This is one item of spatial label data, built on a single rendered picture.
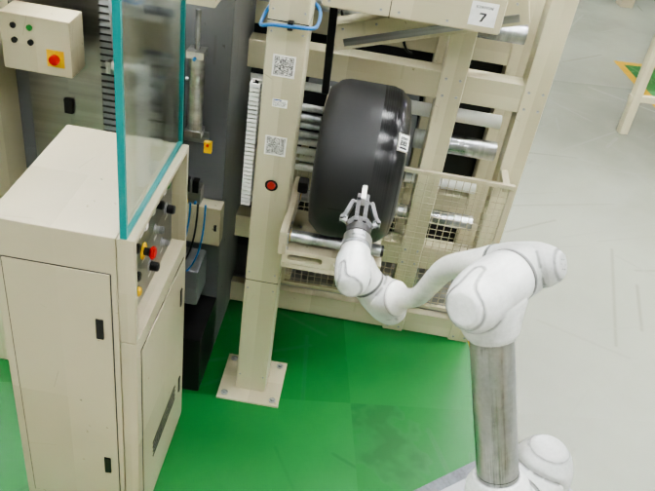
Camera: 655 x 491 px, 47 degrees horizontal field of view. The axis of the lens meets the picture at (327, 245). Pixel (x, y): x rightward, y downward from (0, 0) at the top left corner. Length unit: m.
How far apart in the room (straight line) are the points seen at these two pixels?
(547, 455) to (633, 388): 1.98
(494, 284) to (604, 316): 2.77
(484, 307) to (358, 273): 0.58
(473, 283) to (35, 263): 1.19
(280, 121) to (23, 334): 1.05
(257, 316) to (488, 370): 1.52
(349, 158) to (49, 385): 1.17
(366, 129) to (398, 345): 1.53
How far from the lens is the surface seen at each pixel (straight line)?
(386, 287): 2.16
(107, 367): 2.36
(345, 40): 2.85
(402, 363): 3.62
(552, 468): 2.03
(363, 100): 2.51
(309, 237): 2.70
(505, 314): 1.63
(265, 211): 2.76
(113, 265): 2.10
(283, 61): 2.48
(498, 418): 1.78
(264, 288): 2.97
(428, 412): 3.44
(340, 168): 2.42
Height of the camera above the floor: 2.47
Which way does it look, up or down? 35 degrees down
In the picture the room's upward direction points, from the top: 9 degrees clockwise
